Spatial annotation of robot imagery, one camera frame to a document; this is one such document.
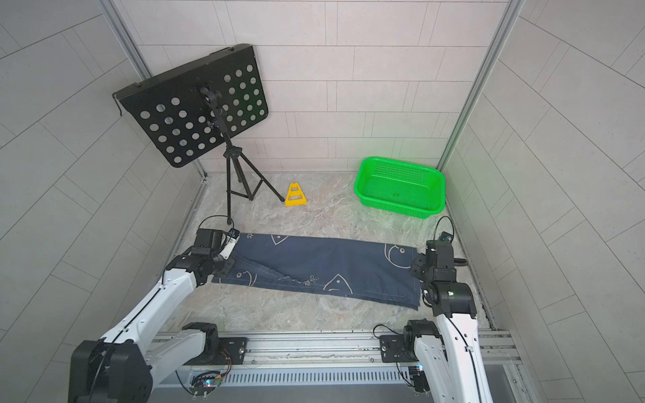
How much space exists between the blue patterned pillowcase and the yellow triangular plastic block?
0.16 metres

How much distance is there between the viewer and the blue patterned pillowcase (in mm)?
822

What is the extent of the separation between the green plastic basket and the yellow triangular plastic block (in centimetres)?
24

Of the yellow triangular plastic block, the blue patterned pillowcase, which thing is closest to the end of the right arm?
the blue patterned pillowcase

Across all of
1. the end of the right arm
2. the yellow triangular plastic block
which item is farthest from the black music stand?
the end of the right arm

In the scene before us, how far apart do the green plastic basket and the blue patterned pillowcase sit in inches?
8.5

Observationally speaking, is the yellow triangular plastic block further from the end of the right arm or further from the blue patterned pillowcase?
the end of the right arm

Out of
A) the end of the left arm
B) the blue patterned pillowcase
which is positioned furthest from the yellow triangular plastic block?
the end of the left arm

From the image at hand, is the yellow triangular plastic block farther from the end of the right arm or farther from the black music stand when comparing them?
the end of the right arm

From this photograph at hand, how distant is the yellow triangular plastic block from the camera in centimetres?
108

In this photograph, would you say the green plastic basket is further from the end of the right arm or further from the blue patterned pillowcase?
the end of the right arm

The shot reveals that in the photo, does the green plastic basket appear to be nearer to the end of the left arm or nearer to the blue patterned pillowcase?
the blue patterned pillowcase

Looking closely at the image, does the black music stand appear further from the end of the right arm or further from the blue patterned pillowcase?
the end of the right arm

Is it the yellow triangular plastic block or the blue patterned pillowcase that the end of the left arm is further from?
the yellow triangular plastic block

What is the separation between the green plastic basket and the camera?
1.06m
